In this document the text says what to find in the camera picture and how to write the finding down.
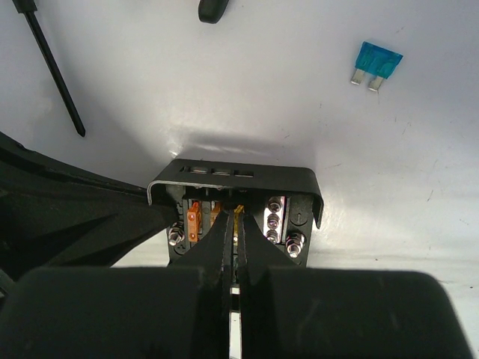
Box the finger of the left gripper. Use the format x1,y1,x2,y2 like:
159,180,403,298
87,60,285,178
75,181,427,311
1,135,177,277

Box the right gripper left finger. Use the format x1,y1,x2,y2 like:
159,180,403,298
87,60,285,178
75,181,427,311
168,211,234,358

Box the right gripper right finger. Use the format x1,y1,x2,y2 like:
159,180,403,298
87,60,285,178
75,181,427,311
238,215,303,358

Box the yellow fuse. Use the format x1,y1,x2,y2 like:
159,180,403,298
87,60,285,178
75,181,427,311
234,205,244,246

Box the black fuse box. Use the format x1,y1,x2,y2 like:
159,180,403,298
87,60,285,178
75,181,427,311
146,158,324,292

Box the blue fuse lower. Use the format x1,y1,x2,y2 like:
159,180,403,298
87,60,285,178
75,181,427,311
350,41,403,92

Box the orange handled screwdriver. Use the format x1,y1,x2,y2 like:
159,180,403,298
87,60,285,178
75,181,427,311
13,0,86,138

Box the orange handled pliers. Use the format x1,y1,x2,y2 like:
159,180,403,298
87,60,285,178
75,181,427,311
198,0,229,24

